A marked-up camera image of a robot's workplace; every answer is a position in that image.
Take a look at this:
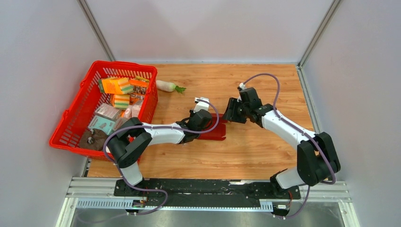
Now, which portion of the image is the teal packet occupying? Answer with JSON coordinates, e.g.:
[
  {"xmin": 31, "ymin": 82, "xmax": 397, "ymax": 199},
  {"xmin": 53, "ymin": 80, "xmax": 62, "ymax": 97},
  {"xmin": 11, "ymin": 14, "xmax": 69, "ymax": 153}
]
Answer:
[{"xmin": 87, "ymin": 115, "xmax": 115, "ymax": 135}]

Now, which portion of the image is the grey pink packet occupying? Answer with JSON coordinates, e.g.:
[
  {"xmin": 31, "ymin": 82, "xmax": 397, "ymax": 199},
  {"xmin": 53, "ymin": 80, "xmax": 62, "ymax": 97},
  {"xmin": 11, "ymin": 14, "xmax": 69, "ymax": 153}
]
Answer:
[{"xmin": 112, "ymin": 117, "xmax": 128, "ymax": 131}]

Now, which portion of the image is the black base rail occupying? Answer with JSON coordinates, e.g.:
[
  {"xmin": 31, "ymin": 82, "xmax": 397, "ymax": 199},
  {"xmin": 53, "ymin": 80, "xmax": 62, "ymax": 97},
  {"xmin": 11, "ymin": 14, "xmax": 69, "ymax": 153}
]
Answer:
[{"xmin": 113, "ymin": 178, "xmax": 301, "ymax": 208}]

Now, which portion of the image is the red paper box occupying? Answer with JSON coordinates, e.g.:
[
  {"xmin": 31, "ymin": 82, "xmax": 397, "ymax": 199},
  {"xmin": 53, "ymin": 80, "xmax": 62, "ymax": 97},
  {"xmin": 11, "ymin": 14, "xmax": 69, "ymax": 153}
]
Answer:
[{"xmin": 198, "ymin": 113, "xmax": 227, "ymax": 141}]

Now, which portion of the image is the purple cable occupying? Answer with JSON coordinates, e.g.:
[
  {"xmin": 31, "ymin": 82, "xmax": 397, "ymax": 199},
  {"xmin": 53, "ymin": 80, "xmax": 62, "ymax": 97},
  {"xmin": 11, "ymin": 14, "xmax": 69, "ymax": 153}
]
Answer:
[
  {"xmin": 241, "ymin": 73, "xmax": 337, "ymax": 220},
  {"xmin": 103, "ymin": 99, "xmax": 220, "ymax": 217}
]

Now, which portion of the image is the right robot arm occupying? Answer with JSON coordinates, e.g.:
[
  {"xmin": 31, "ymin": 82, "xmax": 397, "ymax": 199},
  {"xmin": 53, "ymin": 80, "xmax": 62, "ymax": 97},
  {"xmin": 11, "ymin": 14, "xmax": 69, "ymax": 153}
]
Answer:
[{"xmin": 223, "ymin": 87, "xmax": 341, "ymax": 198}]

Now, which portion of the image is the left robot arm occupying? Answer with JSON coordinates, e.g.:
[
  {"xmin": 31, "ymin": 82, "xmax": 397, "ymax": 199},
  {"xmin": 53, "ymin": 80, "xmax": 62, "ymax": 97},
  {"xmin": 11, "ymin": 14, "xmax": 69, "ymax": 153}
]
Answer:
[{"xmin": 103, "ymin": 110, "xmax": 212, "ymax": 196}]

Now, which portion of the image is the white radish toy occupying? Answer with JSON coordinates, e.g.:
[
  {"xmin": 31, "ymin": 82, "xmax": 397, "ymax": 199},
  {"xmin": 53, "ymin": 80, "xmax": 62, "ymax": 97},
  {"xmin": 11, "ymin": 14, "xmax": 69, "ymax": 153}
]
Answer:
[{"xmin": 156, "ymin": 80, "xmax": 186, "ymax": 94}]

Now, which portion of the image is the pink white carton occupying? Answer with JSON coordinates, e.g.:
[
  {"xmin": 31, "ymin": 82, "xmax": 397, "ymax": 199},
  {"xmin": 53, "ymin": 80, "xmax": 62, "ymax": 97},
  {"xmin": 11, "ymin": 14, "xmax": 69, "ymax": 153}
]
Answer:
[{"xmin": 122, "ymin": 100, "xmax": 143, "ymax": 119}]

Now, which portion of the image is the brown pouch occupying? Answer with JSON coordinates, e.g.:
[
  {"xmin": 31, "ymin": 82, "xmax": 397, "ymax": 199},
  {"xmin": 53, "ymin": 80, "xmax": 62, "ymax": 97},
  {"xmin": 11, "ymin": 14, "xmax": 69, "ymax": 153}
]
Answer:
[{"xmin": 78, "ymin": 129, "xmax": 108, "ymax": 151}]

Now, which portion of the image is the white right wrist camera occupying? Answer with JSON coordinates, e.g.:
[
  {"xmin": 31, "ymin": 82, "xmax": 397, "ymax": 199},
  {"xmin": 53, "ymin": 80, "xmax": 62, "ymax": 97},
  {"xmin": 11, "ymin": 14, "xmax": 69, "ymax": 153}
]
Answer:
[{"xmin": 237, "ymin": 83, "xmax": 246, "ymax": 91}]

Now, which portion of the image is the orange sponge pack lower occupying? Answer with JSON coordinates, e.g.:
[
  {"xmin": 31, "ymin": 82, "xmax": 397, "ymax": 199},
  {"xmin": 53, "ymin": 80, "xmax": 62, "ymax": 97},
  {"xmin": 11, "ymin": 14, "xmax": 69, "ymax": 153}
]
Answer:
[{"xmin": 110, "ymin": 94, "xmax": 130, "ymax": 110}]

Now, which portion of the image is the red plastic basket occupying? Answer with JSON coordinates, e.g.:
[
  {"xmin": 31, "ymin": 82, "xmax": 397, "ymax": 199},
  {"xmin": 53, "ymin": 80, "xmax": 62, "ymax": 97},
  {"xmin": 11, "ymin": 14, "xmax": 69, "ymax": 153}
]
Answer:
[{"xmin": 49, "ymin": 61, "xmax": 158, "ymax": 160}]

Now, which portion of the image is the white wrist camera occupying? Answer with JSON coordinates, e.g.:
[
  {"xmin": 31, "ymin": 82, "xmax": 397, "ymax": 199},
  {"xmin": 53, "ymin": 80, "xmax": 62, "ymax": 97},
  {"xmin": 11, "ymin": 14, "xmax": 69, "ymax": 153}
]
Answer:
[
  {"xmin": 193, "ymin": 97, "xmax": 209, "ymax": 113},
  {"xmin": 237, "ymin": 83, "xmax": 246, "ymax": 91}
]

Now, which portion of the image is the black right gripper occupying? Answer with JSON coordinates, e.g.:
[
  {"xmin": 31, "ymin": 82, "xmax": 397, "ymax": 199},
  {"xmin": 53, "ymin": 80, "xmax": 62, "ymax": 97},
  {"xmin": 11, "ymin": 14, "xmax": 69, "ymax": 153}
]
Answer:
[{"xmin": 222, "ymin": 97, "xmax": 250, "ymax": 124}]

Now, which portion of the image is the orange sponge pack upper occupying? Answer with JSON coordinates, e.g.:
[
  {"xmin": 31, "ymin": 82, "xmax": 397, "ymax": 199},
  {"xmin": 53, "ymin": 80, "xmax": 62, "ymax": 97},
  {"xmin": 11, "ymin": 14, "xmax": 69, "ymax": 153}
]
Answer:
[{"xmin": 98, "ymin": 77, "xmax": 134, "ymax": 95}]

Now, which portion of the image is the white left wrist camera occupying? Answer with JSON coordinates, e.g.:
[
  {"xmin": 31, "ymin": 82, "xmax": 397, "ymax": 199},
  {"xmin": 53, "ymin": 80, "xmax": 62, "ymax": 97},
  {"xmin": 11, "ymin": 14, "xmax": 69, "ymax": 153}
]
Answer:
[{"xmin": 193, "ymin": 97, "xmax": 209, "ymax": 113}]

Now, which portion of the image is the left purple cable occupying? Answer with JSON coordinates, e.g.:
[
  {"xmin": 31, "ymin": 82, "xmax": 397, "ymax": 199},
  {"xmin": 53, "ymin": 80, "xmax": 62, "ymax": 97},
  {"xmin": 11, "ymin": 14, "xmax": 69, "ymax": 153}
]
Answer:
[{"xmin": 103, "ymin": 99, "xmax": 220, "ymax": 217}]

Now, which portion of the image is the orange sponge pack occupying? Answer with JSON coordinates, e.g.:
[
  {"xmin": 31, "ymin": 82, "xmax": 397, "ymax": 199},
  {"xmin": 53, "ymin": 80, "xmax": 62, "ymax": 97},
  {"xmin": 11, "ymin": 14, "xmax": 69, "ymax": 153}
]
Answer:
[
  {"xmin": 98, "ymin": 77, "xmax": 134, "ymax": 95},
  {"xmin": 110, "ymin": 94, "xmax": 130, "ymax": 110}
]

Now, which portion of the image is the orange snack box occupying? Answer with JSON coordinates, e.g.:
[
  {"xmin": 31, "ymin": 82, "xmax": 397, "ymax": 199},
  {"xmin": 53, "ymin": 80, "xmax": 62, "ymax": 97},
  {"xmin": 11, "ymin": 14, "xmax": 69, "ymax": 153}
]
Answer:
[{"xmin": 129, "ymin": 77, "xmax": 150, "ymax": 105}]

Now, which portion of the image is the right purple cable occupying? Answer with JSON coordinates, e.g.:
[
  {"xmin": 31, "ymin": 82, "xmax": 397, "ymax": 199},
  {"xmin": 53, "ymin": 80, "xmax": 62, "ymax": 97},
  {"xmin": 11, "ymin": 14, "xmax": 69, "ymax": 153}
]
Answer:
[{"xmin": 241, "ymin": 73, "xmax": 337, "ymax": 220}]

